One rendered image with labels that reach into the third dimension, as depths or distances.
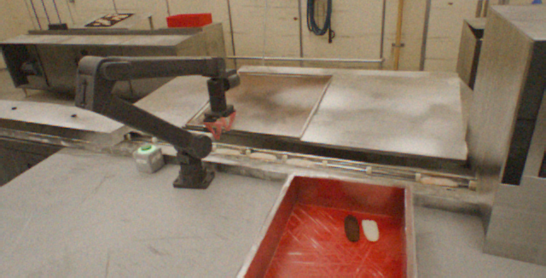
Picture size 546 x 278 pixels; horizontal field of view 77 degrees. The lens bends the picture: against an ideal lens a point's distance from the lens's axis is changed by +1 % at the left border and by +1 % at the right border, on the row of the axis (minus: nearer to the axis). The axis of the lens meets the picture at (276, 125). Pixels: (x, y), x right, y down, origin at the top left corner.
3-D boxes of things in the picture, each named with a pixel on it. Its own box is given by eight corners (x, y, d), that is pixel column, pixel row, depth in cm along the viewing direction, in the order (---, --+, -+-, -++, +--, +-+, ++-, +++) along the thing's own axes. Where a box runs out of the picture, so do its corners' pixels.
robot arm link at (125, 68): (78, 79, 83) (105, 84, 77) (77, 55, 81) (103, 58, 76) (206, 72, 118) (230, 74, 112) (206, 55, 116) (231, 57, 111)
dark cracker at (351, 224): (343, 215, 93) (343, 212, 92) (357, 216, 92) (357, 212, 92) (345, 242, 84) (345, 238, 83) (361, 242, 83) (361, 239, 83)
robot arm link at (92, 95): (55, 103, 79) (78, 109, 74) (81, 50, 82) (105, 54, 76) (185, 155, 116) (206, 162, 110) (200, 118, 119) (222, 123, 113)
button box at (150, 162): (137, 179, 124) (130, 153, 120) (152, 168, 131) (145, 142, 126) (155, 182, 121) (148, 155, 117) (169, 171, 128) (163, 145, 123)
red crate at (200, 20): (166, 27, 457) (165, 17, 452) (181, 23, 487) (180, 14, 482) (200, 26, 441) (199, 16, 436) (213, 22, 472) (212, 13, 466)
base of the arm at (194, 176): (171, 188, 112) (206, 189, 109) (167, 166, 108) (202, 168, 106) (183, 173, 119) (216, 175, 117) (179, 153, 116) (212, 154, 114)
